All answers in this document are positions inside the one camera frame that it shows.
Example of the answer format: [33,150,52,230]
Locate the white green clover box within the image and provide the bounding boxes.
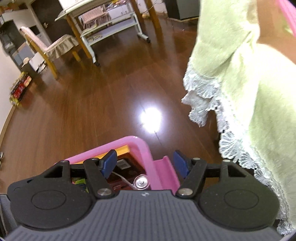
[72,178,89,193]

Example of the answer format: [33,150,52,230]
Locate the orange red box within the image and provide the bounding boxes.
[68,145,147,193]

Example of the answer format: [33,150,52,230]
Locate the pink plastic bin lid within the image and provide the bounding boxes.
[276,0,295,36]

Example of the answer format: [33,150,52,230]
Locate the green covered sofa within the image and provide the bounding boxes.
[182,1,295,235]

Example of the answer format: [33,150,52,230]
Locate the white shelf rack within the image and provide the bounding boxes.
[55,1,150,66]

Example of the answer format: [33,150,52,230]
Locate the wooden chair with cushion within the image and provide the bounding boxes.
[20,26,81,79]

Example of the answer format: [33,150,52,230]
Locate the black cabinet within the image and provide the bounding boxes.
[164,0,200,20]

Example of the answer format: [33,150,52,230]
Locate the pink plastic bin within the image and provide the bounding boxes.
[66,136,180,193]

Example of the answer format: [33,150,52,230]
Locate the white blue battery card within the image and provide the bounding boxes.
[112,172,150,190]

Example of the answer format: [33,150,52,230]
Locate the white lace cloth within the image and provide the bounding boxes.
[182,63,295,235]

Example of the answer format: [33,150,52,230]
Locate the red boxes on floor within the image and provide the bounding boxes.
[9,72,32,106]

